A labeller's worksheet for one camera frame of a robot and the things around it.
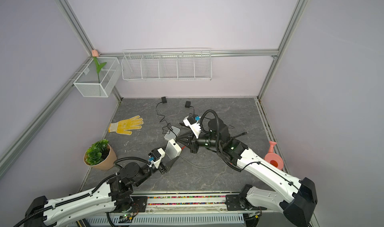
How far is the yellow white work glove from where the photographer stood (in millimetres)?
1039

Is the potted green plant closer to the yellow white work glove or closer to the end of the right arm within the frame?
the yellow white work glove

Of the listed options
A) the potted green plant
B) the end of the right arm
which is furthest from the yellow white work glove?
the end of the right arm
